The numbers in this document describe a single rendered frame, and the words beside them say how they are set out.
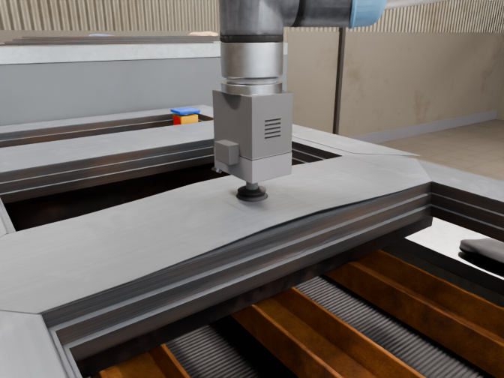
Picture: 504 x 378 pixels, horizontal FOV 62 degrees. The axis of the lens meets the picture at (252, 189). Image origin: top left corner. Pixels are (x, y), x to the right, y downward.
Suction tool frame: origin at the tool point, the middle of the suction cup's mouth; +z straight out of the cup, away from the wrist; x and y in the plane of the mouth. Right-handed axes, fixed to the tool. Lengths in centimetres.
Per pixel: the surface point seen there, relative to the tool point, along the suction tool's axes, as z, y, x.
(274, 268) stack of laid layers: 3.4, 10.3, -4.6
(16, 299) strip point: -0.2, 5.3, -29.4
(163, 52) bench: -17, -81, 27
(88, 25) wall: -27, -241, 56
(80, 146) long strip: -0.2, -45.4, -9.5
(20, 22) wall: -28, -243, 18
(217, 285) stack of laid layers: 3.2, 9.5, -11.8
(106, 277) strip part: -0.3, 6.7, -22.1
